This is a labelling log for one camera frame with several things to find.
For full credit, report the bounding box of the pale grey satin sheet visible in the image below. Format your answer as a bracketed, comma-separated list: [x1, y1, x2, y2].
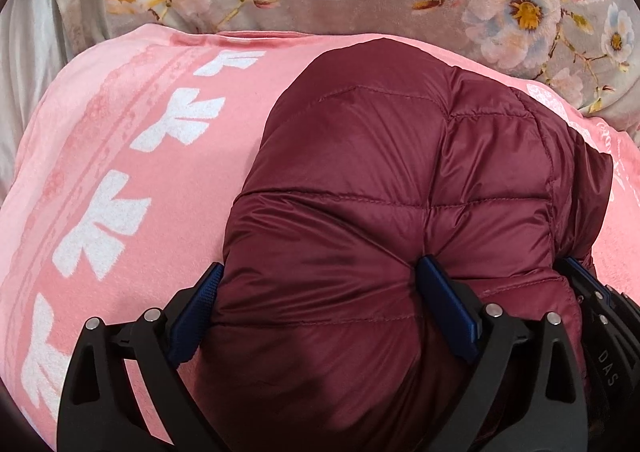
[0, 0, 101, 205]

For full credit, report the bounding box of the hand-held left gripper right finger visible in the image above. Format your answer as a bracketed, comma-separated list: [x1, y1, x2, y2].
[415, 254, 589, 452]

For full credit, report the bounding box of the maroon puffer jacket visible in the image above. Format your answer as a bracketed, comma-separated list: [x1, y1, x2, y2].
[192, 38, 615, 452]

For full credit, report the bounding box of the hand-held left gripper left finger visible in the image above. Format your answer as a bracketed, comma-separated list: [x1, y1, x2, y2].
[56, 261, 226, 452]

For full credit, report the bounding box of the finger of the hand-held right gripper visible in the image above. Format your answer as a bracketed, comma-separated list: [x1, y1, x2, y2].
[554, 257, 618, 315]

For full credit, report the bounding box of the pink blanket with white print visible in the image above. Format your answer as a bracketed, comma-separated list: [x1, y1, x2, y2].
[0, 24, 640, 449]

